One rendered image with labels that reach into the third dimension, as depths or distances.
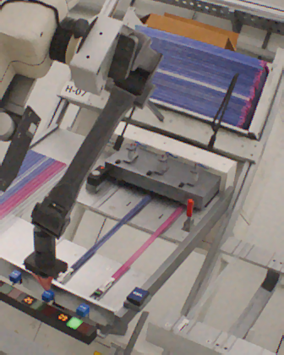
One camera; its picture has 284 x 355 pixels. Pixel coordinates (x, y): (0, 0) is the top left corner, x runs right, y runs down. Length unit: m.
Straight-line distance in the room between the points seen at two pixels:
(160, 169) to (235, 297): 1.61
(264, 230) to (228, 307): 0.46
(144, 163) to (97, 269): 0.47
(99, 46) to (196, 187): 1.04
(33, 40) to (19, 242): 0.95
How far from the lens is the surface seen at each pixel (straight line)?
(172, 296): 3.74
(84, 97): 2.46
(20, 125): 1.24
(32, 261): 1.74
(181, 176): 2.17
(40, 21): 1.13
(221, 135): 2.27
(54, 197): 1.61
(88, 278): 1.85
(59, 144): 2.40
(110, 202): 2.13
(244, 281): 3.66
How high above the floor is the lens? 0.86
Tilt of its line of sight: 8 degrees up
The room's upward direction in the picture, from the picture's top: 23 degrees clockwise
